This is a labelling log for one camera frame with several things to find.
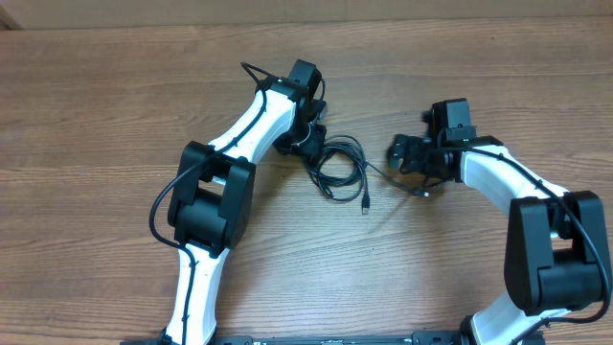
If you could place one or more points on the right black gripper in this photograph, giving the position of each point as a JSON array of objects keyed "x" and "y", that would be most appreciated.
[{"x": 412, "y": 148}]

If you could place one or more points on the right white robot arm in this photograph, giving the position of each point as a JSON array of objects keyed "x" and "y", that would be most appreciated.
[{"x": 557, "y": 266}]

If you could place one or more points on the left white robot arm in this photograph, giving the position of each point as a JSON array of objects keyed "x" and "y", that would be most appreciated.
[{"x": 211, "y": 196}]

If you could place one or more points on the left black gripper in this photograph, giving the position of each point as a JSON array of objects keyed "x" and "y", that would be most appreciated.
[{"x": 314, "y": 146}]

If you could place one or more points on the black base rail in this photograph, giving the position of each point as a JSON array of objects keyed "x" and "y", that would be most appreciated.
[{"x": 335, "y": 339}]

